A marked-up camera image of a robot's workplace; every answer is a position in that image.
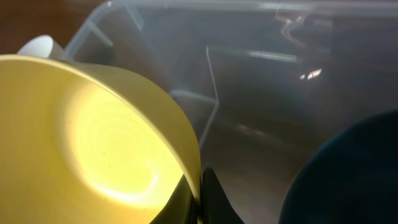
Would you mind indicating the yellow small bowl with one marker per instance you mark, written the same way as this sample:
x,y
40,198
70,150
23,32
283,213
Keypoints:
x,y
88,143

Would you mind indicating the clear plastic storage bin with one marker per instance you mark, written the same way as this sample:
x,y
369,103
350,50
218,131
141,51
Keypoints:
x,y
263,83

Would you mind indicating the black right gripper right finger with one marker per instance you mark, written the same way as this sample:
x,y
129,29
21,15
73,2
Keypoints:
x,y
215,205

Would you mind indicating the cream white cup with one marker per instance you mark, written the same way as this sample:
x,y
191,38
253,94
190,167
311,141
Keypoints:
x,y
43,46

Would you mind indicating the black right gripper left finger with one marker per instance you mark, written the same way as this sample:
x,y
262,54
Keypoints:
x,y
180,208

